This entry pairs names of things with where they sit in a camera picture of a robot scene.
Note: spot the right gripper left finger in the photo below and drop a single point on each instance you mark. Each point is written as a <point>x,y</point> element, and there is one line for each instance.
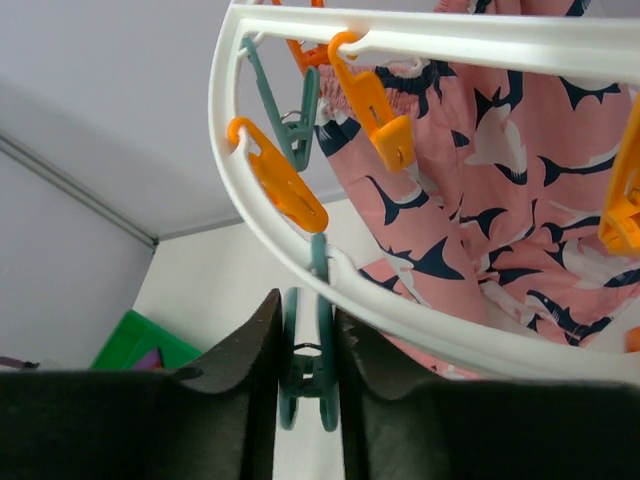
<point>214,418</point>

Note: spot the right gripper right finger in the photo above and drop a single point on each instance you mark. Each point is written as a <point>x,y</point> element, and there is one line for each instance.
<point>401,421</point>

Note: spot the maroon purple orange sock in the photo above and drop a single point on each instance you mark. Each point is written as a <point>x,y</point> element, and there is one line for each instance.
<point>151,360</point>

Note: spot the teal clothes peg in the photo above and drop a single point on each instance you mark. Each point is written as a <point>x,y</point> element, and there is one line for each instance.
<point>294,129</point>
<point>308,370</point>

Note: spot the white round clip hanger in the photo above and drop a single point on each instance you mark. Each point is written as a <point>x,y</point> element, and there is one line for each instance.
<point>545,38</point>

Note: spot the green plastic tray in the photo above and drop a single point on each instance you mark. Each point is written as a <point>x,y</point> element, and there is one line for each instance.
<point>133,337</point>

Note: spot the pink shark print shorts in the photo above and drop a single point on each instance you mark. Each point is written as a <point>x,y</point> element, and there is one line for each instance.
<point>496,220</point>

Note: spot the orange clothes peg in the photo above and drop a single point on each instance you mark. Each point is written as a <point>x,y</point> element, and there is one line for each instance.
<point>279,180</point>
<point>391,135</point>

